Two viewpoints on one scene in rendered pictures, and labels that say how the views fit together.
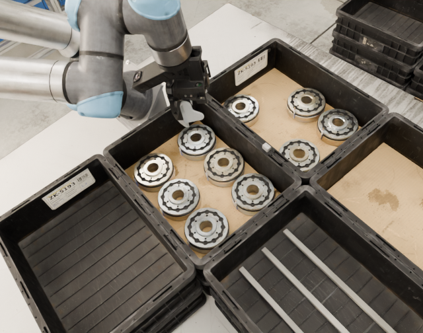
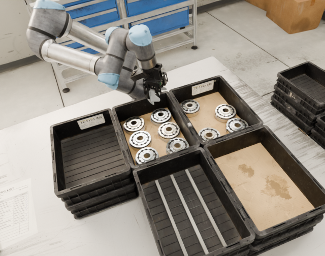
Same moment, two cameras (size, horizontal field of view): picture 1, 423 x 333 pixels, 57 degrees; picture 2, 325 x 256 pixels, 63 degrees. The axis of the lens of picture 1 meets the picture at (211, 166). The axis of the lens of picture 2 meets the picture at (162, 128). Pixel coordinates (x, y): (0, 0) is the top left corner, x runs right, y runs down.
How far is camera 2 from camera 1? 37 cm
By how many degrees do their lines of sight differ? 14
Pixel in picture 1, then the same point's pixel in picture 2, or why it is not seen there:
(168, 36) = (143, 54)
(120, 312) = not seen: hidden behind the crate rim
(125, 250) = (105, 157)
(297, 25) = (265, 81)
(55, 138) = (98, 101)
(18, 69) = (79, 55)
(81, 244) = (87, 149)
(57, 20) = not seen: hidden behind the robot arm
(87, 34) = (110, 46)
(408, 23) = (323, 91)
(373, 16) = (302, 82)
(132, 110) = (136, 94)
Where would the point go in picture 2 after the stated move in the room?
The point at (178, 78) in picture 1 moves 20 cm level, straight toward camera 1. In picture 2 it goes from (149, 76) to (140, 110)
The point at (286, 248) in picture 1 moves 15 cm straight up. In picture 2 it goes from (183, 179) to (182, 157)
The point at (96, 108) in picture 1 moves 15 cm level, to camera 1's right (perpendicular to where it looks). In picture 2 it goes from (104, 78) to (143, 80)
